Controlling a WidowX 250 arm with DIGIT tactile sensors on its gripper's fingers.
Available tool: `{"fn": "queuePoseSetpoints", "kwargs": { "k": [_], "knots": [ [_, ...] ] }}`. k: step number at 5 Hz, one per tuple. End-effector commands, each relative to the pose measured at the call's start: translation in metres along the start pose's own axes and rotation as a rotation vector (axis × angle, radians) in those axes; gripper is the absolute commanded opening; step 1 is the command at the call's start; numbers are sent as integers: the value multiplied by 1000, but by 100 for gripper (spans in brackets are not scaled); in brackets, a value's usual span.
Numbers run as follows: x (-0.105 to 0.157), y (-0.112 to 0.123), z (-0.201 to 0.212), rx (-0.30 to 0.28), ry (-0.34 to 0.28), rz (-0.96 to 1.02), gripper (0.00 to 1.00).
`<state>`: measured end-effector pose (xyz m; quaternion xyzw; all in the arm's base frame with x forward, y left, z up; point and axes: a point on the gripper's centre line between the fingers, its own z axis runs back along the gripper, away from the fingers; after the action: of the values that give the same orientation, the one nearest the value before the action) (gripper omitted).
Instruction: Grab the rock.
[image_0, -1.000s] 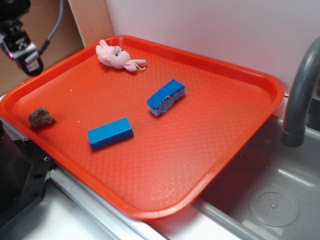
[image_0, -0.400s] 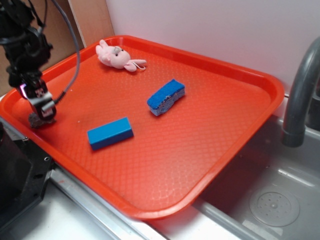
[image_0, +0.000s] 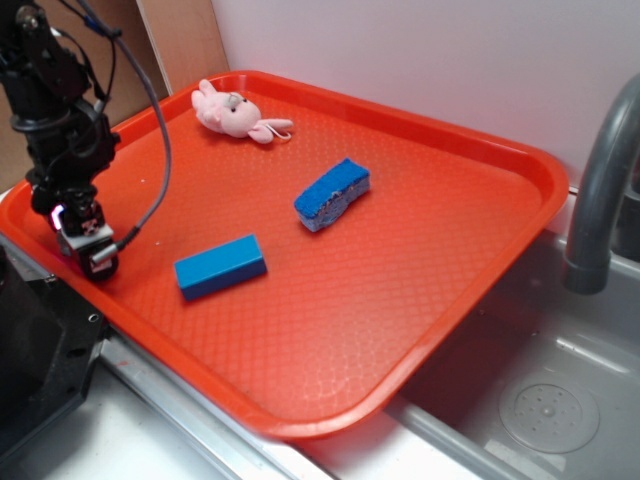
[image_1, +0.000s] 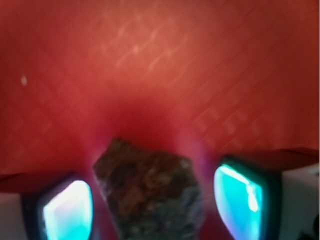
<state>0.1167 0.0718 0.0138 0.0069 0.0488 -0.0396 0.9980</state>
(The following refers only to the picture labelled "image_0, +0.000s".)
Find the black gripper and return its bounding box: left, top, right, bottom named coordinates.
left=26, top=100, right=120, bottom=237

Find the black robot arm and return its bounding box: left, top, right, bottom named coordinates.
left=1, top=1, right=119, bottom=237

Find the brown cardboard panel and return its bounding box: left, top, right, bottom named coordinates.
left=1, top=1, right=228, bottom=194

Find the pink plush bunny toy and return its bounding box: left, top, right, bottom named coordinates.
left=191, top=79, right=294, bottom=144

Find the blue rectangular block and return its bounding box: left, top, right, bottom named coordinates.
left=174, top=234, right=267, bottom=301

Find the red plastic tray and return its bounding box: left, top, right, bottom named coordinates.
left=1, top=71, right=568, bottom=440

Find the blue scrub sponge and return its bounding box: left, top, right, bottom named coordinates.
left=294, top=158, right=371, bottom=232

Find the grey plastic sink basin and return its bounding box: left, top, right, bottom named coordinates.
left=299, top=187, right=640, bottom=480

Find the grey sink faucet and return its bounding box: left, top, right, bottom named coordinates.
left=562, top=76, right=639, bottom=295

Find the grey camera cable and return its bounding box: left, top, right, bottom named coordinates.
left=74, top=0, right=173, bottom=251

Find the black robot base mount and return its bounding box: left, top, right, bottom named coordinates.
left=1, top=249, right=106, bottom=463

